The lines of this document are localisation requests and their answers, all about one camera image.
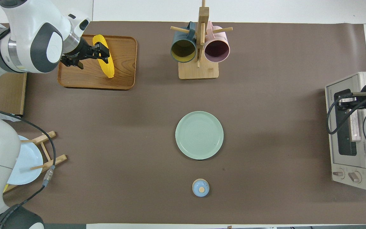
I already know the pink mug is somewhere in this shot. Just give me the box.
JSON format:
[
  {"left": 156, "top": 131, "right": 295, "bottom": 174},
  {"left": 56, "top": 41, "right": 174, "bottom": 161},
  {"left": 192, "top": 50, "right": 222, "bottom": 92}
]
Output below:
[{"left": 204, "top": 21, "right": 231, "bottom": 63}]

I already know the wooden mug tree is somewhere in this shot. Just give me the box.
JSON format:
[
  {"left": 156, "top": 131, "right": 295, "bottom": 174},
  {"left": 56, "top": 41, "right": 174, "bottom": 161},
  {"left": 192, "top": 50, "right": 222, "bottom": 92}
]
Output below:
[{"left": 170, "top": 0, "right": 233, "bottom": 80}]

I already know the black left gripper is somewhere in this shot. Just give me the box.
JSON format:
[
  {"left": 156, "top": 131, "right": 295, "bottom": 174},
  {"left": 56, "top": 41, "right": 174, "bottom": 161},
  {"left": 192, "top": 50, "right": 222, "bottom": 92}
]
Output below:
[{"left": 61, "top": 38, "right": 110, "bottom": 69}]

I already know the pale green plate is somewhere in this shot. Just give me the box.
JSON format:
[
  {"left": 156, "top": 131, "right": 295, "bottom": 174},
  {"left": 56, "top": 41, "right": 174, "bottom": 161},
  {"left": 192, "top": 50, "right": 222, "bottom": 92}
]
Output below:
[{"left": 175, "top": 111, "right": 224, "bottom": 160}]

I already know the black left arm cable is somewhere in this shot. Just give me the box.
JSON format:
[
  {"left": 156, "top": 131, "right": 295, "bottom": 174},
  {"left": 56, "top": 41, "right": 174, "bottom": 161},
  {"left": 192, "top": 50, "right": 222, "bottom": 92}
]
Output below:
[{"left": 0, "top": 105, "right": 57, "bottom": 229}]

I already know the yellow corn cob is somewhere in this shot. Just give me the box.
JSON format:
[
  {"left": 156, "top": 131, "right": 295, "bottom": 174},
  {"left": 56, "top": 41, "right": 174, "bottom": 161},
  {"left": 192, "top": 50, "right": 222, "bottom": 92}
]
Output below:
[{"left": 92, "top": 34, "right": 115, "bottom": 79}]

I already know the wooden plate rack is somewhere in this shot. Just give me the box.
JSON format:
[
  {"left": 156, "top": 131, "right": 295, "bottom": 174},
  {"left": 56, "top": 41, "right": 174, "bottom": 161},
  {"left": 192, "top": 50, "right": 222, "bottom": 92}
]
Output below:
[{"left": 3, "top": 131, "right": 67, "bottom": 193}]

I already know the small blue lid cork knob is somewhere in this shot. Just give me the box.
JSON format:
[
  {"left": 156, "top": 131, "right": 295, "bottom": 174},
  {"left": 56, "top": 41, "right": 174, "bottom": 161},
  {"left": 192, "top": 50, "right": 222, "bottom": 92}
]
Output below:
[{"left": 192, "top": 178, "right": 210, "bottom": 197}]

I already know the beige toaster oven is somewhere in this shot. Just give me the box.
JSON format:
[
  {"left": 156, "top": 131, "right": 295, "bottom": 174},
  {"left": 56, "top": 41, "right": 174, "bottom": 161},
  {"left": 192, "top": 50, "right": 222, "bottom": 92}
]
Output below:
[{"left": 325, "top": 72, "right": 366, "bottom": 191}]

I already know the dark wooden board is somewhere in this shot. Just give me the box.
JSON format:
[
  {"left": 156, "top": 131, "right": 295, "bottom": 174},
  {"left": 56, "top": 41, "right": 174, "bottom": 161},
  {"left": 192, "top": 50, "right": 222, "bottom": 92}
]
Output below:
[{"left": 0, "top": 73, "right": 28, "bottom": 115}]

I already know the dark blue mug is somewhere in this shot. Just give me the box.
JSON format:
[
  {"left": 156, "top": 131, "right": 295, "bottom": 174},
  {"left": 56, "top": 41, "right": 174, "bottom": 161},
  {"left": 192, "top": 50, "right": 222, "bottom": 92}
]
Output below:
[{"left": 170, "top": 22, "right": 197, "bottom": 63}]

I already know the brown wooden tray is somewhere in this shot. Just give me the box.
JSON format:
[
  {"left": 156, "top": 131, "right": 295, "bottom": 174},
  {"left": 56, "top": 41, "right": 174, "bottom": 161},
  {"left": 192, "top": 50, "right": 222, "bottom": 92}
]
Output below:
[{"left": 57, "top": 34, "right": 138, "bottom": 91}]

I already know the light blue plate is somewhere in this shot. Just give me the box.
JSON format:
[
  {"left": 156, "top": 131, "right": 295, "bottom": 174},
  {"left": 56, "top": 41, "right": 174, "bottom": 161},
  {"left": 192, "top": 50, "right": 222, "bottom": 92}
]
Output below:
[{"left": 7, "top": 135, "right": 44, "bottom": 185}]

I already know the toaster oven glass door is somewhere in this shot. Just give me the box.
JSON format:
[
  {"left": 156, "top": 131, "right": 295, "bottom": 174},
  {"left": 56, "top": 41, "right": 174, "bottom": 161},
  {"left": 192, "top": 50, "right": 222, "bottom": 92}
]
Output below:
[{"left": 326, "top": 76, "right": 366, "bottom": 169}]

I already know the brown table mat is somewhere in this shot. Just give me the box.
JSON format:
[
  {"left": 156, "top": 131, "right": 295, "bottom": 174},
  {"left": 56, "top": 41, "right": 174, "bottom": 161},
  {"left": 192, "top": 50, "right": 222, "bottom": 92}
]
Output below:
[{"left": 0, "top": 21, "right": 366, "bottom": 225}]

